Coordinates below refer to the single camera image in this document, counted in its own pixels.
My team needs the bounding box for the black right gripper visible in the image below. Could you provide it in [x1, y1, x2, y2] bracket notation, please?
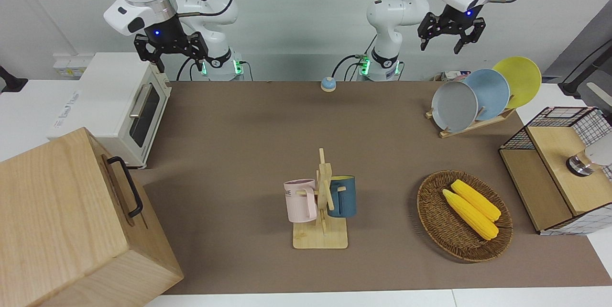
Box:
[134, 12, 210, 74]

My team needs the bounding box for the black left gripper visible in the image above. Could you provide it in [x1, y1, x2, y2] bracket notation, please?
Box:
[418, 4, 486, 55]

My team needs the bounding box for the gray plate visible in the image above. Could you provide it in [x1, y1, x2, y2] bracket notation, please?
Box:
[431, 81, 479, 133]

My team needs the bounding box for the blue plate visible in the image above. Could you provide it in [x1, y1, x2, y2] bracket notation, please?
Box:
[463, 69, 511, 121]

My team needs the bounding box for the yellow plate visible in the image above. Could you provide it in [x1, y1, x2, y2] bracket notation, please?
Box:
[492, 56, 542, 110]

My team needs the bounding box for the wooden plate rack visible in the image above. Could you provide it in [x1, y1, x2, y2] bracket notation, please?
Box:
[426, 106, 517, 139]

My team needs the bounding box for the white toaster oven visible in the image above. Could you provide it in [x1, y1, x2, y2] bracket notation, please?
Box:
[46, 52, 172, 170]

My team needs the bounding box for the brown table mat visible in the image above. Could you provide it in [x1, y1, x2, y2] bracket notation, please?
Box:
[129, 80, 612, 296]

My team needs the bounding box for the black stand foot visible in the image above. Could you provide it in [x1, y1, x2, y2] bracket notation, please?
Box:
[0, 66, 28, 93]

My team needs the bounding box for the yellow corn cob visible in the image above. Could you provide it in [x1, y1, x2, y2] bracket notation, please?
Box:
[451, 179, 502, 222]
[442, 189, 499, 241]

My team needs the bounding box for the pink mug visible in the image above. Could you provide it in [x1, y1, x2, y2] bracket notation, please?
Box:
[284, 179, 318, 223]

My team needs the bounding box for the dark blue mug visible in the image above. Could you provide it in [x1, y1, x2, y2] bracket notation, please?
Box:
[328, 175, 357, 218]

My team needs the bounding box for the wooden box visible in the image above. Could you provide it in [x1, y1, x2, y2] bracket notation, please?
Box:
[0, 127, 185, 307]

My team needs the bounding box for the brown wicker basket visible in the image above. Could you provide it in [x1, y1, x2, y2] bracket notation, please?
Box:
[417, 170, 514, 263]

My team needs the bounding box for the wooden mug tree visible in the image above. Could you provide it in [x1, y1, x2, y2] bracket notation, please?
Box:
[293, 148, 349, 250]

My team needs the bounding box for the black base cable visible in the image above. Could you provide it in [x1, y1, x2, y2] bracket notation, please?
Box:
[332, 34, 378, 81]
[176, 56, 193, 81]

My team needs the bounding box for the silver toaster oven handle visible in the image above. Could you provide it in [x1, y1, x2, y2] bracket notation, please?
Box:
[129, 83, 153, 119]

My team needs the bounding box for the white wall socket strip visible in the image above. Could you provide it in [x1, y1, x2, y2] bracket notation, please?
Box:
[54, 56, 94, 77]

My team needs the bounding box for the black box handle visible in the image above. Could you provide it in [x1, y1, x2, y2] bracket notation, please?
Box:
[107, 156, 143, 218]

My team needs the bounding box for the wooden wire mesh shelf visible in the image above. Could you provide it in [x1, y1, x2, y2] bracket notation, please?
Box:
[499, 106, 612, 237]

